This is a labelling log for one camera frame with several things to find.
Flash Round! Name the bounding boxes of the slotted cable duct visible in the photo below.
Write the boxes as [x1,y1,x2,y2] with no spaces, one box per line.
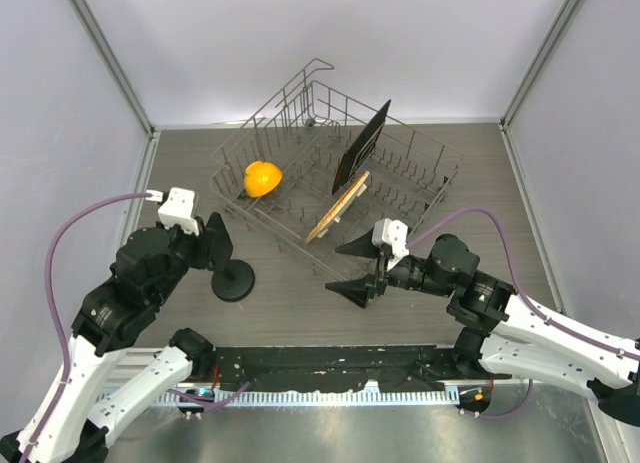
[99,387,461,407]

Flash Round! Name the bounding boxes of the orange bowl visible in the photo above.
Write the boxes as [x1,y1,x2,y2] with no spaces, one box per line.
[244,161,283,198]

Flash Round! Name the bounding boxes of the grey wire dish rack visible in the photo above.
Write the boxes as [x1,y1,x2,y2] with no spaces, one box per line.
[211,58,463,288]

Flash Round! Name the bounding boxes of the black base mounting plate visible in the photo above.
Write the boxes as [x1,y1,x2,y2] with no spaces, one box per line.
[189,345,511,393]

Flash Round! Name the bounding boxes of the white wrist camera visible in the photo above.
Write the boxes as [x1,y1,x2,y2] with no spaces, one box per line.
[145,187,200,236]
[371,218,409,258]

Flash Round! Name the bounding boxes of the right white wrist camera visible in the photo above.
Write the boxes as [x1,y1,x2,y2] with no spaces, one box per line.
[371,218,409,258]

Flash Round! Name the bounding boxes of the black phone stand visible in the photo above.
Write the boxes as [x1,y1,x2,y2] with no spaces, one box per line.
[211,259,256,302]

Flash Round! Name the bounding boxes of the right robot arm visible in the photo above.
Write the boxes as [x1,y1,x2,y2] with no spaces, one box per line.
[325,234,639,426]

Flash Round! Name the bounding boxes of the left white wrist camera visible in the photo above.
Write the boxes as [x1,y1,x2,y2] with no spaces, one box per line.
[145,187,200,236]

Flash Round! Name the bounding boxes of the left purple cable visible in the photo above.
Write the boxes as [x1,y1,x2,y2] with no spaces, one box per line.
[14,191,151,463]

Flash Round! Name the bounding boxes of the wooden cutting board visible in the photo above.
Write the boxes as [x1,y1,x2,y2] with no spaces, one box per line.
[305,171,370,243]

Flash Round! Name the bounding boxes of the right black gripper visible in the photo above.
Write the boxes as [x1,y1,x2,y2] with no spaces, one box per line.
[326,226,454,307]

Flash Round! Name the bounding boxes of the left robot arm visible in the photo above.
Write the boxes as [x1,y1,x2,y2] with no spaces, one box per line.
[1,212,233,462]

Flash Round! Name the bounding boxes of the black square plate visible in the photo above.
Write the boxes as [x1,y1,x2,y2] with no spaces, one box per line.
[331,99,392,194]

